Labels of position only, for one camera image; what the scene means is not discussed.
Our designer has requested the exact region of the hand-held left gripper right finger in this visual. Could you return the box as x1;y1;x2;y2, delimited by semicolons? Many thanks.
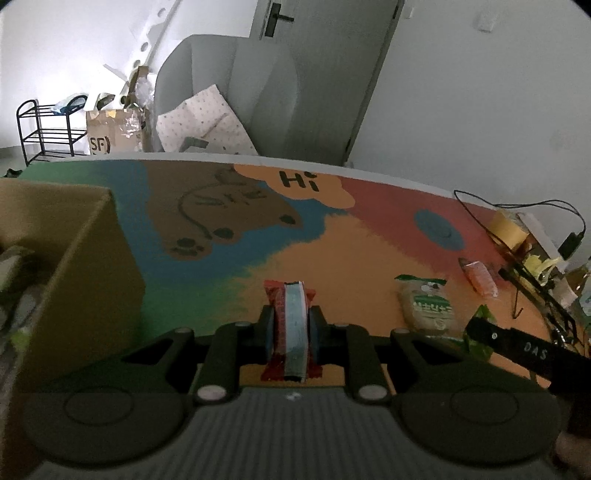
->
307;307;468;404

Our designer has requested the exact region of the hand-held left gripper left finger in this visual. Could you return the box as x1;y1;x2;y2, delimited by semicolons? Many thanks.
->
124;305;277;404

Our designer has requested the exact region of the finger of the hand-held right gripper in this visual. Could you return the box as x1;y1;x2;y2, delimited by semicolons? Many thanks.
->
464;316;500;349

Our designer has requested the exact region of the bright green snack packet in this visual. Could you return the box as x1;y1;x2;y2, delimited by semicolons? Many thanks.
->
462;305;498;361

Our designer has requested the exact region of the red and blue snack packet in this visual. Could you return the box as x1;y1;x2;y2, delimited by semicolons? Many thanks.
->
261;279;323;383

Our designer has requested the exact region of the brown cardboard box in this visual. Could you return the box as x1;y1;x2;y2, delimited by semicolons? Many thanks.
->
0;178;147;480

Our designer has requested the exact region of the small pink snack packet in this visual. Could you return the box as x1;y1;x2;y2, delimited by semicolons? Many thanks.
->
458;257;499;298

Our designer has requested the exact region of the black folded tripod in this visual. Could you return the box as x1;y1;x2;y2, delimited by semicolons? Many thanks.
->
498;267;591;354

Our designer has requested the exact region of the green and white snack packet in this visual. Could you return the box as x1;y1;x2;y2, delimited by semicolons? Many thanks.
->
394;274;462;337

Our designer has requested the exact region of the yellow plastic ribbon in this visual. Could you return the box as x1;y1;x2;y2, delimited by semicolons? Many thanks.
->
523;255;561;279

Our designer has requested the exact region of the colourful printed table mat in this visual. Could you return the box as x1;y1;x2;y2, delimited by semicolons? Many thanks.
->
0;157;591;402

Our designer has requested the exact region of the yellow tape roll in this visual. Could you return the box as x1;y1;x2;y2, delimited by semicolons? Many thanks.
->
488;213;530;253

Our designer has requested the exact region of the dark plug adapter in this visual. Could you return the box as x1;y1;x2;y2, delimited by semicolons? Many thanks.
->
558;232;583;258

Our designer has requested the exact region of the small grey box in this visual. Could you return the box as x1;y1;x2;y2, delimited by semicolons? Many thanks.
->
179;136;212;154

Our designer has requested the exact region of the dotted white pillow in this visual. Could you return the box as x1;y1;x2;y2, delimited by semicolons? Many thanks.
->
156;84;259;156

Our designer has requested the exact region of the grey armchair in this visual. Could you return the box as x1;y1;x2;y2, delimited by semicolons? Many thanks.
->
154;34;357;166

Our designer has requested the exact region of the printed brown cardboard carton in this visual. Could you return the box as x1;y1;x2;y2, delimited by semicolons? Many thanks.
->
86;107;154;156

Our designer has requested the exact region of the grey door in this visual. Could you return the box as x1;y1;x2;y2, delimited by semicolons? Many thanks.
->
252;0;406;163

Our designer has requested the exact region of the black metal shoe rack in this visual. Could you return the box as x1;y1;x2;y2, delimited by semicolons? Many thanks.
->
17;99;89;165

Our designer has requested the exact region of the blue item on rack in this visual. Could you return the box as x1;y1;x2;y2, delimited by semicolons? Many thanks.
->
50;94;89;116

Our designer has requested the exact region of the white board with holes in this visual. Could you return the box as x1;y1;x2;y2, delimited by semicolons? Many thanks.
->
102;0;186;108

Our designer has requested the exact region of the black cable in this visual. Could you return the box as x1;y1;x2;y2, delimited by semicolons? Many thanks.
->
452;188;588;261

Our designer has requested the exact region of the black door handle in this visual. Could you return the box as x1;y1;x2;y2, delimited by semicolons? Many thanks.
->
267;2;295;38

